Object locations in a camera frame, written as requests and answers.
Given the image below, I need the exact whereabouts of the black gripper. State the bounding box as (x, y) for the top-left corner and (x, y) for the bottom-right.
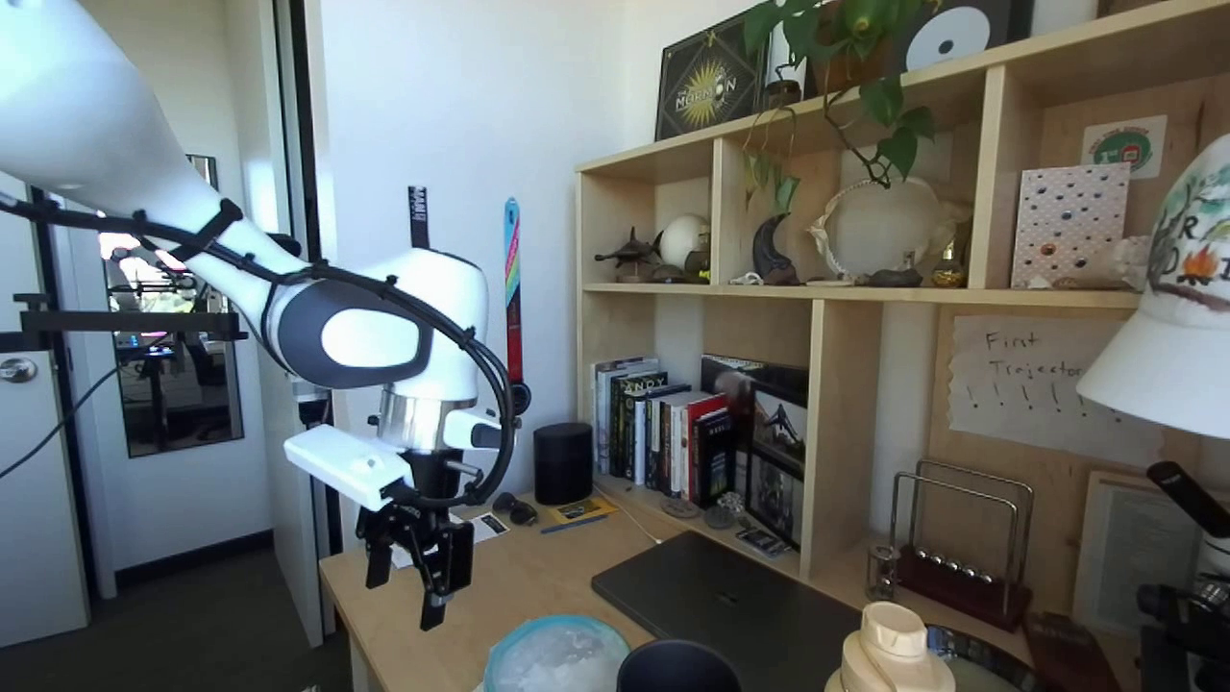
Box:
(357, 444), (480, 633)

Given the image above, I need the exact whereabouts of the black mug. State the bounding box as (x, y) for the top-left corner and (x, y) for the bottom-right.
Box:
(615, 633), (747, 692)

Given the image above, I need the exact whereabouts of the pale blue round plate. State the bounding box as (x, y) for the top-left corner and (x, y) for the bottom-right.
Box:
(480, 612), (636, 692)

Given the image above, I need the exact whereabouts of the yellow calculator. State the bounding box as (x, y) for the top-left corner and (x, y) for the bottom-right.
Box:
(537, 497), (615, 536)

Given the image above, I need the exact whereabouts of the black cylinder speaker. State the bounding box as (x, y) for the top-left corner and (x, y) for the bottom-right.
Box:
(532, 417), (595, 507)

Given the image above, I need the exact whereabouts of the grey book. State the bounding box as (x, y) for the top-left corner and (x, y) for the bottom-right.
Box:
(587, 352), (669, 479)

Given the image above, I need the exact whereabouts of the white door with window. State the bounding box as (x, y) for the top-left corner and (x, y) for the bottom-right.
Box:
(0, 151), (282, 648)

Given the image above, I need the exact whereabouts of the dark green book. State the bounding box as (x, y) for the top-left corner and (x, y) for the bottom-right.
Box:
(615, 370), (677, 489)

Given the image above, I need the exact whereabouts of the white book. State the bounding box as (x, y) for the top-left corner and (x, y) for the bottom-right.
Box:
(636, 384), (717, 501)

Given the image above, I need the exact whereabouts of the black closed laptop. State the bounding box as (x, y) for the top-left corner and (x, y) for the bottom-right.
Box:
(587, 526), (865, 692)

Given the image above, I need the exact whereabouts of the black book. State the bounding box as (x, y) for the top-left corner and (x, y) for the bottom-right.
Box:
(697, 403), (741, 510)

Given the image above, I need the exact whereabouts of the black upright pole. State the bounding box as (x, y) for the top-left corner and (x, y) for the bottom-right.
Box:
(404, 181), (436, 252)

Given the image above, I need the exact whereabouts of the black framed photo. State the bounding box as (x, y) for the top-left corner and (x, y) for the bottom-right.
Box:
(741, 361), (813, 557)

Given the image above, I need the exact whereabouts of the black clamp bar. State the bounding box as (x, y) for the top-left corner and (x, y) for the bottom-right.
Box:
(0, 288), (249, 352)

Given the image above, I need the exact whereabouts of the dark shark figurine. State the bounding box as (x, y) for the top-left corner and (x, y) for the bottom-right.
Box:
(591, 221), (669, 288)

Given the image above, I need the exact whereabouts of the white sphere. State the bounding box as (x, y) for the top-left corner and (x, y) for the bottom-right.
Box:
(658, 212), (717, 275)

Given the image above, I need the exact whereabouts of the wooden bookshelf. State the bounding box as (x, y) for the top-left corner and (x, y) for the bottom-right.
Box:
(571, 0), (1230, 648)

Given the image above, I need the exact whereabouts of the small hourglass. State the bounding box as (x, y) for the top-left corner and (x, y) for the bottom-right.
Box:
(865, 535), (905, 602)

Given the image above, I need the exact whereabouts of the dark crescent sculpture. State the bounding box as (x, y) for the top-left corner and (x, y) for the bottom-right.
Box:
(751, 207), (806, 288)

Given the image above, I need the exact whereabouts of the newton cradle toy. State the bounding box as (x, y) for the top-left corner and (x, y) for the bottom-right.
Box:
(879, 456), (1041, 633)

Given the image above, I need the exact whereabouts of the dark framed yellow artwork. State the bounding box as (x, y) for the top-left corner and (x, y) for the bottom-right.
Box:
(653, 12), (772, 143)

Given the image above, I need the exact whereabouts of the white jaw bone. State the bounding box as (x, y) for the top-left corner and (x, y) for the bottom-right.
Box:
(806, 172), (970, 288)

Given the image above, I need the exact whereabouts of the small brass ornament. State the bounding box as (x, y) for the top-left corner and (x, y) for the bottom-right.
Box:
(926, 228), (973, 293)

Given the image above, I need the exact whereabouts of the handwritten paper note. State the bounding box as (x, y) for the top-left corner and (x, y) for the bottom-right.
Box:
(947, 312), (1169, 470)

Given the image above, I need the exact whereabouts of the dark red book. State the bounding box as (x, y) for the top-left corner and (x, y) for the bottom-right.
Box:
(1024, 612), (1125, 692)

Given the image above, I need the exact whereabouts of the brown plant pot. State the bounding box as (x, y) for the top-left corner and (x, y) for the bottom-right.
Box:
(814, 33), (891, 96)

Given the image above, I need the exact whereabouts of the green trailing plant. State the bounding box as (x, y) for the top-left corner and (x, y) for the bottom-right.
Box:
(738, 0), (947, 217)

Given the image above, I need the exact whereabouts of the light framed picture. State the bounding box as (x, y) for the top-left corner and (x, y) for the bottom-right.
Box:
(1068, 466), (1209, 645)

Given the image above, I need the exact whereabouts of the white dotted card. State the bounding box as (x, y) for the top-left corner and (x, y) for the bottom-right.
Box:
(1006, 157), (1134, 293)

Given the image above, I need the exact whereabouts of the black picture with white disc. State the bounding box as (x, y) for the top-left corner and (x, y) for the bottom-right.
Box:
(900, 0), (1037, 76)

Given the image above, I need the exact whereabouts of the black microscope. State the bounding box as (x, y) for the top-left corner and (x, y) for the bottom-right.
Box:
(1134, 456), (1230, 692)

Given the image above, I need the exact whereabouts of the white painted lamp shade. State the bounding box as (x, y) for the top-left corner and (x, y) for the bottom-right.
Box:
(1073, 129), (1230, 444)

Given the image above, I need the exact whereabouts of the green drawing card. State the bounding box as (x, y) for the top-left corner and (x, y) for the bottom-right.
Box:
(1082, 112), (1174, 181)

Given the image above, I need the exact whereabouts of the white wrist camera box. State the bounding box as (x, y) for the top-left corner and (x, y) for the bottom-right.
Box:
(282, 422), (421, 516)

